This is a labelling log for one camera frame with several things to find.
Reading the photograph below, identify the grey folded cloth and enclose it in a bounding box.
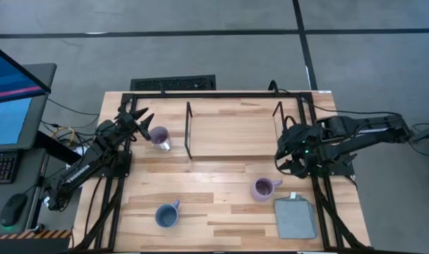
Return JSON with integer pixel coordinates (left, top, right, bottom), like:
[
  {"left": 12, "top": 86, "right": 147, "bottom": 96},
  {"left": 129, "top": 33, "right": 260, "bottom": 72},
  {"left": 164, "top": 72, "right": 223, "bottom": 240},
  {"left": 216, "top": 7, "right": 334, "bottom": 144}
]
[{"left": 273, "top": 192, "right": 318, "bottom": 240}]

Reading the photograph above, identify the black floor vent grille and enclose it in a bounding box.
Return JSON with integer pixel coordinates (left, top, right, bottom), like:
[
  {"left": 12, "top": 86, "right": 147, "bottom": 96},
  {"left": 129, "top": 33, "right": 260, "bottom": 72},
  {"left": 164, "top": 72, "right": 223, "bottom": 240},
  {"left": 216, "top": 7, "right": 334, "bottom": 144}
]
[{"left": 130, "top": 74, "right": 217, "bottom": 92}]

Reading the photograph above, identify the pale purple ribbed mug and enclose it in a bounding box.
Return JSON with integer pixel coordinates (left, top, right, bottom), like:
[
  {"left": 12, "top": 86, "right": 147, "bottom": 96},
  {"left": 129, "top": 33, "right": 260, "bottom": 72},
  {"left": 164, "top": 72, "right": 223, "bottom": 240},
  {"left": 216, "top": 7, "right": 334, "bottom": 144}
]
[{"left": 250, "top": 177, "right": 284, "bottom": 202}]

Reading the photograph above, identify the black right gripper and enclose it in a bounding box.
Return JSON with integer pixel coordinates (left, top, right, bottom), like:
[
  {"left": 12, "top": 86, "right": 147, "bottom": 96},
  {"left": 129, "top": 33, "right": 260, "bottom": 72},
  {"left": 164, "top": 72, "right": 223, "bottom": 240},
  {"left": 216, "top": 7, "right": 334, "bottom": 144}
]
[{"left": 277, "top": 123, "right": 323, "bottom": 179}]

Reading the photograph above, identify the black cable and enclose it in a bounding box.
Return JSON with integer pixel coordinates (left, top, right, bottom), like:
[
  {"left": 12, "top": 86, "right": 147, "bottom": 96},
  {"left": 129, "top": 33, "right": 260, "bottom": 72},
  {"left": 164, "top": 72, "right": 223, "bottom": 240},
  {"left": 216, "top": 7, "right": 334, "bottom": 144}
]
[
  {"left": 308, "top": 102, "right": 402, "bottom": 117},
  {"left": 47, "top": 97, "right": 100, "bottom": 117}
]

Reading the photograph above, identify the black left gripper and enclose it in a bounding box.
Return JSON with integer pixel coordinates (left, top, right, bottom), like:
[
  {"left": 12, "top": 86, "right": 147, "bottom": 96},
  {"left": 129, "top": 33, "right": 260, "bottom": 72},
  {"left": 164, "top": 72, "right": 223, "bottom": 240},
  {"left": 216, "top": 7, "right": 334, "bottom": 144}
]
[{"left": 115, "top": 107, "right": 155, "bottom": 141}]

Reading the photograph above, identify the yellow black hazard striped bar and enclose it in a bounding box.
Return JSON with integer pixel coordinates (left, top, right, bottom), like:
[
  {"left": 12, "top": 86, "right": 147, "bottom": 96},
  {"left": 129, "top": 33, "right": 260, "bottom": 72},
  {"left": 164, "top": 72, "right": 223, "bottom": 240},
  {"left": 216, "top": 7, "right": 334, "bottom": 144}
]
[{"left": 0, "top": 229, "right": 73, "bottom": 241}]

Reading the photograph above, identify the grey desk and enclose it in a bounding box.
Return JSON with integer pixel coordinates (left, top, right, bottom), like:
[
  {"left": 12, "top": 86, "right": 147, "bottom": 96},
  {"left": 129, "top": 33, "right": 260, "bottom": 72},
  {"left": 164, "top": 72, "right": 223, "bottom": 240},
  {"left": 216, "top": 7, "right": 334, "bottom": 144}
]
[{"left": 0, "top": 63, "right": 57, "bottom": 236}]

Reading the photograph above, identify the black computer mouse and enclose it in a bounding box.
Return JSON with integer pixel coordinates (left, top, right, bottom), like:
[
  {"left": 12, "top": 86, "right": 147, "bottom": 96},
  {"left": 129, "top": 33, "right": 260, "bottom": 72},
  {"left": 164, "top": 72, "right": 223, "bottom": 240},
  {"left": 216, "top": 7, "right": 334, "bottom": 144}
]
[{"left": 0, "top": 193, "right": 28, "bottom": 228}]

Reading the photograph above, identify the purple and white mug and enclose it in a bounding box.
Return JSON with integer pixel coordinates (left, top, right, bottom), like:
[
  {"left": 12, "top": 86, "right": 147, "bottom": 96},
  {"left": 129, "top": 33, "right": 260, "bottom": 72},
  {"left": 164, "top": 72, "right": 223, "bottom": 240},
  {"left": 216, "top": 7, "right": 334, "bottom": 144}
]
[{"left": 149, "top": 126, "right": 172, "bottom": 152}]

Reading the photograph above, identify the large computer monitor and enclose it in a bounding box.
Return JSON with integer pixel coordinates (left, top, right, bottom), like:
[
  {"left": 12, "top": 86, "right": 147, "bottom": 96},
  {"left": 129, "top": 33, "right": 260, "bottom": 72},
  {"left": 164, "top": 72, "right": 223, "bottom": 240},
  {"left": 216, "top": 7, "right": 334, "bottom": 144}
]
[{"left": 0, "top": 41, "right": 52, "bottom": 106}]

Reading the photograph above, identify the black backlit keyboard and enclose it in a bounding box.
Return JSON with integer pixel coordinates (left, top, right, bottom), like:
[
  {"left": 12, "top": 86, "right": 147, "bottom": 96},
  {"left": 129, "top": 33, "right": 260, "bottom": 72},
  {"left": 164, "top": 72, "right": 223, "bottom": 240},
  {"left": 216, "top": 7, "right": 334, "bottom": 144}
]
[{"left": 0, "top": 150, "right": 24, "bottom": 185}]

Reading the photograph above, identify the yellow looped cable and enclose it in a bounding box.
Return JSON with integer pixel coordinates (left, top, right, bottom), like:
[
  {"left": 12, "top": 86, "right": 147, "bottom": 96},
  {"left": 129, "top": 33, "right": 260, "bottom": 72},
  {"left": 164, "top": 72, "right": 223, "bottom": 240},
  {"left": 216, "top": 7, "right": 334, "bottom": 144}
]
[{"left": 51, "top": 126, "right": 76, "bottom": 147}]

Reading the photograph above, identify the blue-grey mug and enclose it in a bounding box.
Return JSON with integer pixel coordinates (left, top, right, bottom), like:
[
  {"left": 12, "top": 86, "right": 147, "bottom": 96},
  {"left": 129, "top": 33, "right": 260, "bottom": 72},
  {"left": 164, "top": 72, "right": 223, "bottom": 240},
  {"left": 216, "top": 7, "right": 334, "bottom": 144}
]
[{"left": 155, "top": 199, "right": 181, "bottom": 229}]

